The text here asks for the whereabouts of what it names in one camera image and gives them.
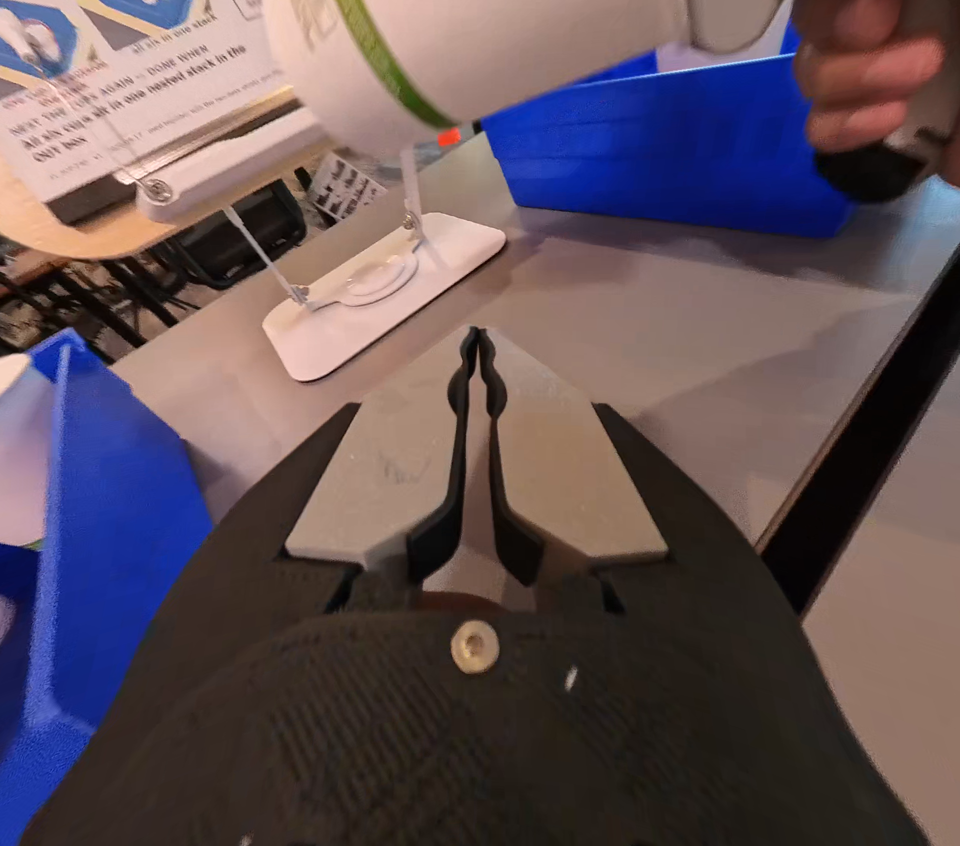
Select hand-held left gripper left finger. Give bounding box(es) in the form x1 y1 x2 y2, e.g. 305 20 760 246
283 326 481 584

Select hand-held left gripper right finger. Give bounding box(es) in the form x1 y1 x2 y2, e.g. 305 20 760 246
478 327 670 587

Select blue plastic bin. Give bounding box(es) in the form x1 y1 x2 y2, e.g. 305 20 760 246
0 328 215 779
480 24 858 239

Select person's right hand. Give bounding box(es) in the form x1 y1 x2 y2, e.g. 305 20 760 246
776 0 960 154

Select white tablet stand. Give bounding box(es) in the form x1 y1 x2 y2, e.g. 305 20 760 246
112 107 508 383

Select small printed label card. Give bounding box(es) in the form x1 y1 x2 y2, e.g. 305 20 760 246
309 152 390 222

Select printed instruction sheet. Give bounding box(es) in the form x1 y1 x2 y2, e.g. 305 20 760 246
0 0 331 202

